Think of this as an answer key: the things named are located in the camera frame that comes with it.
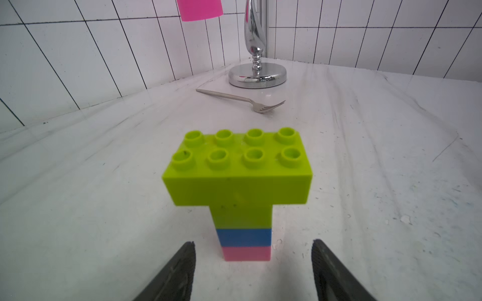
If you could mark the blue small lego brick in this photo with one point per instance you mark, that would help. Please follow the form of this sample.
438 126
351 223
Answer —
245 237

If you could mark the silver fork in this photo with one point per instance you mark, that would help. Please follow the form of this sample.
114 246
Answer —
256 107

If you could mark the pink wine glass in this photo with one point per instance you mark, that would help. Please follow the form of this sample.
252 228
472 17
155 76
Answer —
196 10

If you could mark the pink small lego brick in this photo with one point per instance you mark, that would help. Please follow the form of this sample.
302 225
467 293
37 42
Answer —
247 254

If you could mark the chrome glass holder stand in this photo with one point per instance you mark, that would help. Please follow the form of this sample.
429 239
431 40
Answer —
257 75

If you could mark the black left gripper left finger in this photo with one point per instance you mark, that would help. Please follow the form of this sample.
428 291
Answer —
175 280

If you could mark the lime long lego brick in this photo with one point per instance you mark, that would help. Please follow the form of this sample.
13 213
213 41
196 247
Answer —
251 169

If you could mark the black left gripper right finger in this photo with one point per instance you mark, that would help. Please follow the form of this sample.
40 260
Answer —
333 281

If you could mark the lime small lego brick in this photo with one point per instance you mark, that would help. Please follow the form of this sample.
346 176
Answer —
230 217

